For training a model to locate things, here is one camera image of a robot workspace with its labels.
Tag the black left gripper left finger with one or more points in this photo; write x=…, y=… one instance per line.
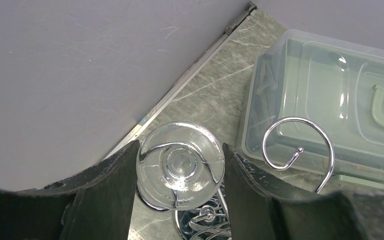
x=94, y=204

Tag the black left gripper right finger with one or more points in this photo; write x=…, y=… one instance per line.
x=263, y=207

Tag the chrome tree glass rack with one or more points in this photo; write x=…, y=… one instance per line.
x=211, y=219

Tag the clear plastic storage box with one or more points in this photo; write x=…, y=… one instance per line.
x=338, y=85

